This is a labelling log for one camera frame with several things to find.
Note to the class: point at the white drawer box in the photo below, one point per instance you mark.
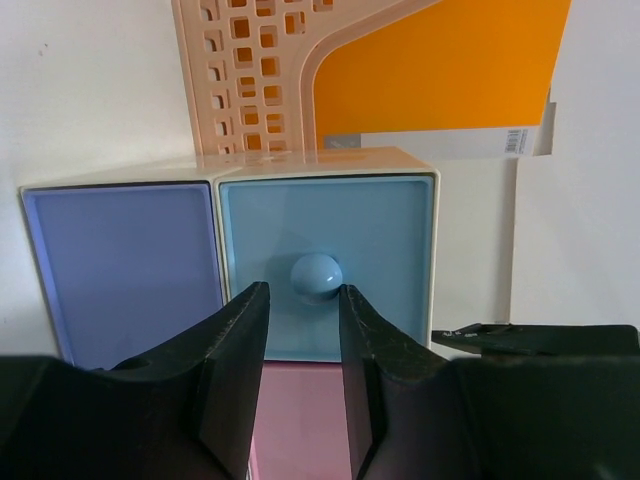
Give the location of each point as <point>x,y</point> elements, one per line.
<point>218,169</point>

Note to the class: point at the peach desk file organizer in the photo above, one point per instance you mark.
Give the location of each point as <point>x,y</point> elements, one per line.
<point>249,66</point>

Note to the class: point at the purple blue drawer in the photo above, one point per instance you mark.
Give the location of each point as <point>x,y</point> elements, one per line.
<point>124,267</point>

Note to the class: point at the orange document folder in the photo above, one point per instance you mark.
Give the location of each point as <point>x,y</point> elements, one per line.
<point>456,65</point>

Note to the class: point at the light blue drawer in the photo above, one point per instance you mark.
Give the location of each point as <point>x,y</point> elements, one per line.
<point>306,238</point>

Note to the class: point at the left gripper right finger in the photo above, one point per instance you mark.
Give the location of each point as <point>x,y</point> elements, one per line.
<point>412,414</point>

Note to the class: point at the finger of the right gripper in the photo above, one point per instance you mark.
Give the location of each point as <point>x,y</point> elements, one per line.
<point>541,340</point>

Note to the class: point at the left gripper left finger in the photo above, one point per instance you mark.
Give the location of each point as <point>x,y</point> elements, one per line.
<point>182,410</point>

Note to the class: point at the pink drawer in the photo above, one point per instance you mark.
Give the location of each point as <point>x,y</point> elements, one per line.
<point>300,427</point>

